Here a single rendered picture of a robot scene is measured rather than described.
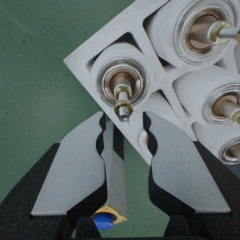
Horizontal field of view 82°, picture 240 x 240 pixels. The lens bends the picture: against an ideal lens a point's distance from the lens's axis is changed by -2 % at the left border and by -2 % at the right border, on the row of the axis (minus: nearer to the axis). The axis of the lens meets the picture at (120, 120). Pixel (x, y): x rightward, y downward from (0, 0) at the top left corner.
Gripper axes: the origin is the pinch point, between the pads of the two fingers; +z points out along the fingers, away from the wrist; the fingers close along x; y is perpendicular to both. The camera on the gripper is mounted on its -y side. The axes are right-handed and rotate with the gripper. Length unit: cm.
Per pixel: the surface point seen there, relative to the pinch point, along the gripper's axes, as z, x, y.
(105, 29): 16.5, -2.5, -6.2
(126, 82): 7.6, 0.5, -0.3
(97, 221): 1.8, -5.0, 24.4
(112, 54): 9.6, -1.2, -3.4
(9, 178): 34, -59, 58
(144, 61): 9.6, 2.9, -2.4
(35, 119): 35, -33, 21
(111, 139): 22.2, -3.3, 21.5
